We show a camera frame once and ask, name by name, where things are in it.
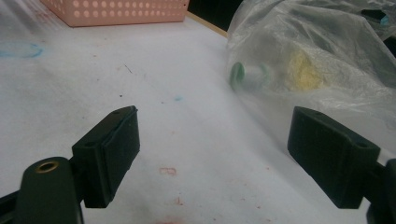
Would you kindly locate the clear plastic smiley bag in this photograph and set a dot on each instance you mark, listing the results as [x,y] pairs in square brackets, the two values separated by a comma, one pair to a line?
[327,37]

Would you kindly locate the pink plastic basket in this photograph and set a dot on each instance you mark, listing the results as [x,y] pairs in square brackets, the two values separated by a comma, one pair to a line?
[124,12]

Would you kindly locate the small white-capped bottle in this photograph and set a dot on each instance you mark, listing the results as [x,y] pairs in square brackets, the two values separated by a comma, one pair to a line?
[238,76]

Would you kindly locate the wooden table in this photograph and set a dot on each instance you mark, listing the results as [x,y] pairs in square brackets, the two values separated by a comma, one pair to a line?
[211,27]

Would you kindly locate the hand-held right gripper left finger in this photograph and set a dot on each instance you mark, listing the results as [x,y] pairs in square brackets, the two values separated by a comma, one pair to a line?
[106,155]

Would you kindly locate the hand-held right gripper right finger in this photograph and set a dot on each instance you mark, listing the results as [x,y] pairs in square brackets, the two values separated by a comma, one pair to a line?
[333,158]

